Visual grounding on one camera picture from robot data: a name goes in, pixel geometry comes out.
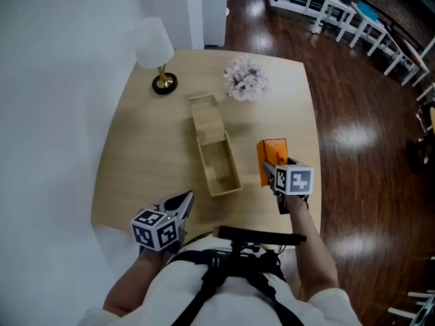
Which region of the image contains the white cabinet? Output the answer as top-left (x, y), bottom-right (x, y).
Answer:
top-left (199, 0), bottom-right (229, 48)

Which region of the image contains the person's left forearm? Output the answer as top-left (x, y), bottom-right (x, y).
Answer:
top-left (103, 247), bottom-right (177, 319)

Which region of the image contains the person's right forearm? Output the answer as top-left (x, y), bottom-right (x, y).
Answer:
top-left (286, 195), bottom-right (341, 302)

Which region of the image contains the pink flower bouquet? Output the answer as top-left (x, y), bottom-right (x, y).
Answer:
top-left (222, 54), bottom-right (270, 103)

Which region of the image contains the white table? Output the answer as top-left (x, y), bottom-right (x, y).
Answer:
top-left (303, 0), bottom-right (358, 43)
top-left (349, 1), bottom-right (392, 58)
top-left (383, 35), bottom-right (431, 87)

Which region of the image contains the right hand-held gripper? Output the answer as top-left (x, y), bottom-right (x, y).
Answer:
top-left (262, 151), bottom-right (315, 215)

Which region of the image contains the white shade table lamp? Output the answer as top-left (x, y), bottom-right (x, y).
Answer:
top-left (135, 16), bottom-right (179, 96)

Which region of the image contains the white rack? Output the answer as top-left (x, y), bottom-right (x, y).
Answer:
top-left (386, 289), bottom-right (435, 326)

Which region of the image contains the black chest mount bar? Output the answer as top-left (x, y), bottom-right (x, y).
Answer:
top-left (213, 225), bottom-right (307, 249)

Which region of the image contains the person's white shirt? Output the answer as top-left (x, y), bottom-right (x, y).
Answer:
top-left (76, 241), bottom-right (363, 326)

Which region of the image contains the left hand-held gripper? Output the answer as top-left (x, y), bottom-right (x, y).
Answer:
top-left (130, 190), bottom-right (195, 253)

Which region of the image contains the wooden container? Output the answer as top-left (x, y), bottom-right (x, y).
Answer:
top-left (188, 93), bottom-right (243, 198)

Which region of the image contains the white metal frame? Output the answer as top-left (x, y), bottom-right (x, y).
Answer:
top-left (415, 82), bottom-right (435, 136)

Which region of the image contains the blue box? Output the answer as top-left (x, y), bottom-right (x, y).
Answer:
top-left (356, 1), bottom-right (379, 22)

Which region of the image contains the black chest harness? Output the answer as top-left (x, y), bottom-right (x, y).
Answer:
top-left (171, 248), bottom-right (305, 326)

